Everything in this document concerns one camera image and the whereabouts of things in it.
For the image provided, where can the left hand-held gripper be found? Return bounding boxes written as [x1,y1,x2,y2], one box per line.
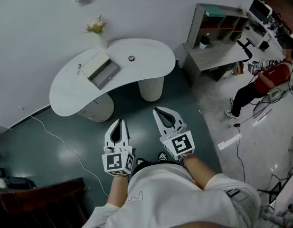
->
[101,118,135,177]

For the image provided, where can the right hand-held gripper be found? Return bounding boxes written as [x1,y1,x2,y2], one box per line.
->
[152,106,196,161]

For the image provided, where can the person's right forearm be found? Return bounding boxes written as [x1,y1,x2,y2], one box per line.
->
[183,154,217,191]

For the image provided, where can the person's left forearm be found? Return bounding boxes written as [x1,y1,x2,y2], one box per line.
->
[105,174,131,208]

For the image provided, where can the white curved table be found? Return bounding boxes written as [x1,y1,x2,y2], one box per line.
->
[49,38,176,117]

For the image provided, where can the person's black trousers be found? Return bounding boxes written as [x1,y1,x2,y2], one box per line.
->
[131,160,185,177]

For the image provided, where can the person's white shirt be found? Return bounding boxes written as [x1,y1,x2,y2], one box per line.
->
[82,162,261,228]

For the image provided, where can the grey wooden shelf desk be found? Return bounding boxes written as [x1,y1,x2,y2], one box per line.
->
[182,3,250,88]

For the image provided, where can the small potted plant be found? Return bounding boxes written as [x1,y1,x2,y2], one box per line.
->
[198,33,212,50]

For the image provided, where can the green book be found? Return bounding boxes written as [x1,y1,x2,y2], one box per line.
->
[203,5,227,18]

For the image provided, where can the computer monitor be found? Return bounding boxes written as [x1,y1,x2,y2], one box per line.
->
[248,0,273,19]

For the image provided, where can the white ribbed table pedestal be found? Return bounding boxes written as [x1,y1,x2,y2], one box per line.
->
[137,76,165,103]
[76,93,115,123]

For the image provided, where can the white floor cable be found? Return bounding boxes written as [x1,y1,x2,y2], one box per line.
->
[29,114,109,197]

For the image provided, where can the black floor cable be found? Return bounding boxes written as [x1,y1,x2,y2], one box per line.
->
[232,123,247,183]

